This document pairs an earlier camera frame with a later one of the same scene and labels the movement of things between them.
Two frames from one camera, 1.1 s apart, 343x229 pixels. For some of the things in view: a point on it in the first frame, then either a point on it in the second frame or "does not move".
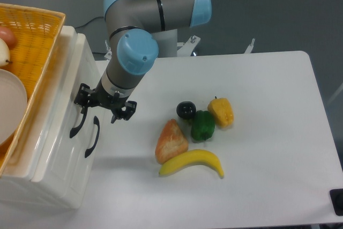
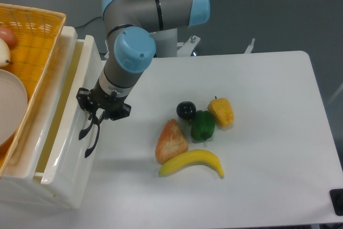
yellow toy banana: (193, 157) does not move
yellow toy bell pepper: (223, 111) does not move
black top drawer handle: (84, 109) -> (83, 132)
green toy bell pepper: (203, 125) does not move
